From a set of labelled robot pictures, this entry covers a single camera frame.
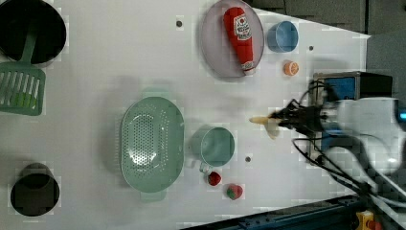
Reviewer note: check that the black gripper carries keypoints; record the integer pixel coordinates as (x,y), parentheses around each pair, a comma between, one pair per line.
(303,119)

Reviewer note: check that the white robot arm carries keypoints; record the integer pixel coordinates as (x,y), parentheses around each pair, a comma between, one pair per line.
(372,126)

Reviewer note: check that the orange slice toy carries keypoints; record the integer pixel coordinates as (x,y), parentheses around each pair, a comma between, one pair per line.
(291,68)

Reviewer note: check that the blue bowl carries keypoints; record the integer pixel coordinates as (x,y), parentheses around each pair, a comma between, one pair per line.
(282,37)

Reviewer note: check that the green mug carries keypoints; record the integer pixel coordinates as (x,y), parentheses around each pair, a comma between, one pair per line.
(214,146)

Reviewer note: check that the red green strawberry toy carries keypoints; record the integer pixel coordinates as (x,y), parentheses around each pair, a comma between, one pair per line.
(234,191)

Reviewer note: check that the grey round plate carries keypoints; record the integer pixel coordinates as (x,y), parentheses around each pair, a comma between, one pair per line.
(216,47)

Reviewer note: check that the yellow emergency stop button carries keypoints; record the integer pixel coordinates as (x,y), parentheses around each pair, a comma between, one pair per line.
(366,221)

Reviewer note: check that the red plush ketchup bottle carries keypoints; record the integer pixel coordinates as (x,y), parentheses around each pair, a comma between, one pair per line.
(239,34)

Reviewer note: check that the green oval colander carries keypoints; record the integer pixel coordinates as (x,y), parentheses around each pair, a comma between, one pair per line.
(152,145)

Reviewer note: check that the dark grey cup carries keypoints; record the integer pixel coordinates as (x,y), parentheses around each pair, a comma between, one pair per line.
(36,193)

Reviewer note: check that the green slotted spatula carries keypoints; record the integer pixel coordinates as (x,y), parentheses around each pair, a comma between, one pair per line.
(22,84)

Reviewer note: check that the black pot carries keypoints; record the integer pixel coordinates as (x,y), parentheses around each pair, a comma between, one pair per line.
(18,18)

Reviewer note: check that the blue metal frame rail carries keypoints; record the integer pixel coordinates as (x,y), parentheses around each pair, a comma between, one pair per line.
(331,214)

